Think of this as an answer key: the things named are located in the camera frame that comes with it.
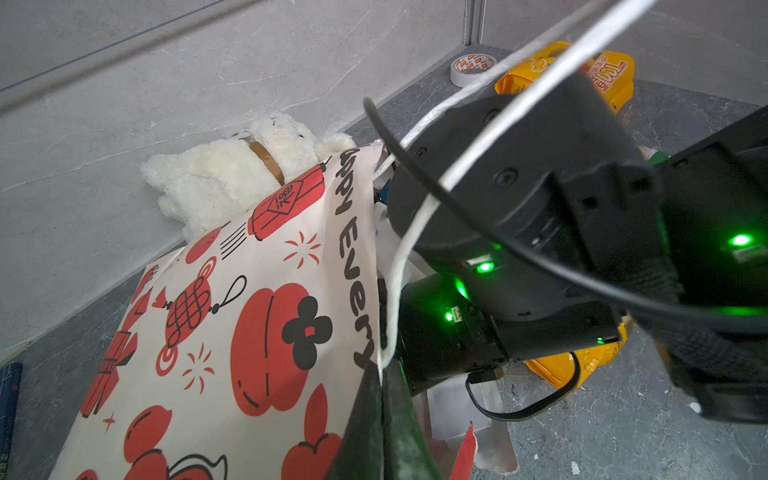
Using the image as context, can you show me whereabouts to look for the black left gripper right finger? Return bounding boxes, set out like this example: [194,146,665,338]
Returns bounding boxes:
[383,360,440,479]

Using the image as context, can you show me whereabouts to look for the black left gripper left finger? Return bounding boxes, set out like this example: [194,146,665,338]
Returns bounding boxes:
[325,365,383,479]

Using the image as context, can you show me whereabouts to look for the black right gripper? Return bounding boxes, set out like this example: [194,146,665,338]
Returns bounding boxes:
[396,275,509,396]

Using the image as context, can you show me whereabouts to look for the orange yellow snack bag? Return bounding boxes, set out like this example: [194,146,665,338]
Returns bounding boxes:
[523,314,634,390]

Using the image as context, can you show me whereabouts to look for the strawberry print paper bag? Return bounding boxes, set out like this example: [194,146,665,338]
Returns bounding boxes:
[47,0,661,480]

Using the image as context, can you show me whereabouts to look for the large yellow snack bag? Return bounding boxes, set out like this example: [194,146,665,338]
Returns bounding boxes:
[494,41,635,113]

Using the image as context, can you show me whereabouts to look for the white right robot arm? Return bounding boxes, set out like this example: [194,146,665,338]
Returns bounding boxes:
[392,75,767,424]

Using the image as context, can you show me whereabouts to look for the white tape roll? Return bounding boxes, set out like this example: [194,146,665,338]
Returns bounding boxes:
[449,53,497,88]

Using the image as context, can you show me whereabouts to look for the white plush bear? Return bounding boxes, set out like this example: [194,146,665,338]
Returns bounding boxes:
[140,113,355,241]

